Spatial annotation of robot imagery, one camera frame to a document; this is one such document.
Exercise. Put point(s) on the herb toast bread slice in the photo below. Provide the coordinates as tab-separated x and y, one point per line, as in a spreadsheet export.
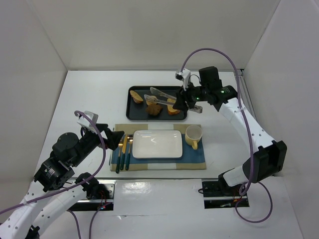
170	109

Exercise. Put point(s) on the yellow ceramic mug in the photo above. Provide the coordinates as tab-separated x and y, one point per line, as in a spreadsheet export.
193	135

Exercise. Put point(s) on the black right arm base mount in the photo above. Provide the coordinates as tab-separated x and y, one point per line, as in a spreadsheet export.
216	198

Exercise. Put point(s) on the dark brown bread chunk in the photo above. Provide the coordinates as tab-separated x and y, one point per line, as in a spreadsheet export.
154	109

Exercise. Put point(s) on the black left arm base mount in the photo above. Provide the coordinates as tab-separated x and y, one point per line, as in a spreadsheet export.
103	199

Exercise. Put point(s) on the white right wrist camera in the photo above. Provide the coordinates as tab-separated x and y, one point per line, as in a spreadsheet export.
184	76

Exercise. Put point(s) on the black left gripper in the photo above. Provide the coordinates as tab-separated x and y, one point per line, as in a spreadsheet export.
106	137

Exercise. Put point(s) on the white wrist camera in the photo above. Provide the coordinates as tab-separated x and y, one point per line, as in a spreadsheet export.
82	121
184	76

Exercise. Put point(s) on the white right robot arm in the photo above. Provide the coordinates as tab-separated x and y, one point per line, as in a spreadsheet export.
267	155

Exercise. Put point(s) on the aluminium frame rail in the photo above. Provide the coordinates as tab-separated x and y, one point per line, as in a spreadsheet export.
245	94

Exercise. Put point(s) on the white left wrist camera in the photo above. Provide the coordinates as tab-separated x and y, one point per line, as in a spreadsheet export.
82	121

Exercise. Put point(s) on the blue beige cloth placemat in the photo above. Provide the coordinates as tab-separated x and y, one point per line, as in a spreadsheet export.
190	160

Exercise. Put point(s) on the gold spoon green handle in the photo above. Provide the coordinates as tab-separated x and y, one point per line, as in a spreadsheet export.
120	146

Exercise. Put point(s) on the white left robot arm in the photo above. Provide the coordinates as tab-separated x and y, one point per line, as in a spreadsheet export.
47	197

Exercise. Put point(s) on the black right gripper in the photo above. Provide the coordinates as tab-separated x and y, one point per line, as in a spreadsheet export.
187	96

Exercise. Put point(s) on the sliced baguette bread piece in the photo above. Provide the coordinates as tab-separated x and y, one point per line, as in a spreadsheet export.
136	97

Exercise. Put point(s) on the white rectangular plate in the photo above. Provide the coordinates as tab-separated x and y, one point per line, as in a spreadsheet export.
156	144

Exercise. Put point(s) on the gold knife green handle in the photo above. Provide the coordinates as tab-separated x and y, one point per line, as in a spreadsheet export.
123	152

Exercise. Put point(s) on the metal kitchen tongs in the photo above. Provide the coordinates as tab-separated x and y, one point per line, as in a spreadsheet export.
156	97

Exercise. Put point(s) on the gold fork green handle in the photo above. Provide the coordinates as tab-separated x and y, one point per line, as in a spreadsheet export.
130	140

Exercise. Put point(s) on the black baking tray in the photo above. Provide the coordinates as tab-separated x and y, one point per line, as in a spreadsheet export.
137	111

